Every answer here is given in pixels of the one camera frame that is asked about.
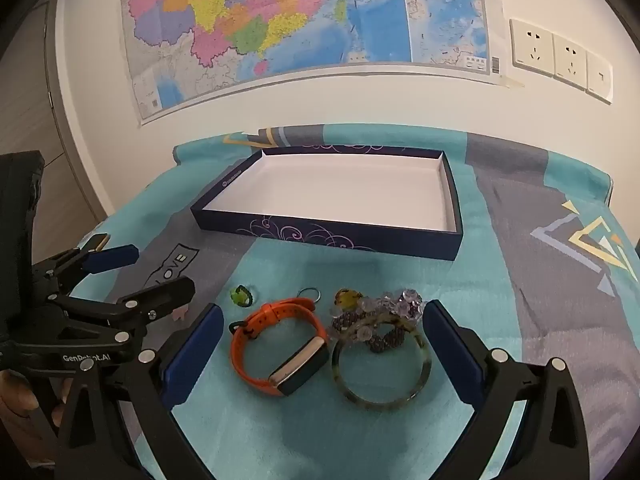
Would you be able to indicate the mottled green bangle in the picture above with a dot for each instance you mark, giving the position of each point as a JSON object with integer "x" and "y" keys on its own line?
{"x": 380, "y": 398}

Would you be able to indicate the small pink ornament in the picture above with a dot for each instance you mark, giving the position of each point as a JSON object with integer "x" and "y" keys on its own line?
{"x": 177, "y": 315}

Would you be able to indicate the dark board with tan edge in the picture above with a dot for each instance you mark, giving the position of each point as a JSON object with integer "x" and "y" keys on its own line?
{"x": 99, "y": 241}

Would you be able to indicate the teal and grey printed blanket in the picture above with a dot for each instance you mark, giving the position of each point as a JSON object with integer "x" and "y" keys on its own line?
{"x": 525, "y": 270}

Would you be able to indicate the yellow amber bead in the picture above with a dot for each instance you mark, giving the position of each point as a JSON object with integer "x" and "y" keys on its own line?
{"x": 345, "y": 299}

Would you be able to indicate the white wall socket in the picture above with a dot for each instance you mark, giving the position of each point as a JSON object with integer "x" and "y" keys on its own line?
{"x": 570, "y": 62}
{"x": 532, "y": 47}
{"x": 600, "y": 77}

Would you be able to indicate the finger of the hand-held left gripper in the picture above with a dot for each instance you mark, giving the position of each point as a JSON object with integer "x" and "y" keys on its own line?
{"x": 112, "y": 256}
{"x": 165, "y": 296}

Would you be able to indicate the colourful wall map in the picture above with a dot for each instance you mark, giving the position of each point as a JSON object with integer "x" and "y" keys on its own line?
{"x": 300, "y": 10}

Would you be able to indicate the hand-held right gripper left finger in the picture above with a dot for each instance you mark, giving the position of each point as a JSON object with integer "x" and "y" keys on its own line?
{"x": 192, "y": 355}

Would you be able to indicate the dark blue cardboard box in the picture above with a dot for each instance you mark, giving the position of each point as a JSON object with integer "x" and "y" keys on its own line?
{"x": 340, "y": 190}

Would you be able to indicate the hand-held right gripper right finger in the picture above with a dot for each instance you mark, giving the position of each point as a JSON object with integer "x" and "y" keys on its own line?
{"x": 450, "y": 355}

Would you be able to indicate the person's left hand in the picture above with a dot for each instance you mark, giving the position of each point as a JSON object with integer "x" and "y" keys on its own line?
{"x": 20, "y": 410}

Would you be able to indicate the orange smart watch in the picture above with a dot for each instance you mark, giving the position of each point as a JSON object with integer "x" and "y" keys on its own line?
{"x": 240, "y": 355}

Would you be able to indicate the grey door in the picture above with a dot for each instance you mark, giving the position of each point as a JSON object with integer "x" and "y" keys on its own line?
{"x": 30, "y": 85}

